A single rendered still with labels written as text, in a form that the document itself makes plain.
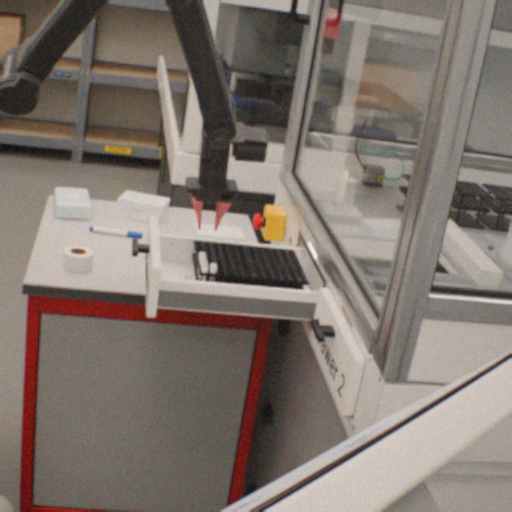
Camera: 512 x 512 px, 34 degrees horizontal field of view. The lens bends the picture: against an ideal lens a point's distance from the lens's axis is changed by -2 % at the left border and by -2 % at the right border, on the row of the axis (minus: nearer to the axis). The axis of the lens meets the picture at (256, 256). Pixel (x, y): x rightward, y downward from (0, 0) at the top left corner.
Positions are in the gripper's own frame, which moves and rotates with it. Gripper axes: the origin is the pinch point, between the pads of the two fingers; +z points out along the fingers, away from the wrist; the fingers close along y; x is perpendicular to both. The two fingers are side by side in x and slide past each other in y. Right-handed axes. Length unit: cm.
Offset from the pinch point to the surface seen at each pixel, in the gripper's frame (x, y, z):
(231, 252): -3.8, -6.0, 7.5
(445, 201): 53, -27, -28
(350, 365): 44.1, -20.8, 4.5
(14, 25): -373, 91, 33
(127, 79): -364, 20, 60
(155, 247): 4.7, 10.5, 3.3
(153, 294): 14.9, 10.7, 8.5
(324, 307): 22.8, -20.7, 5.4
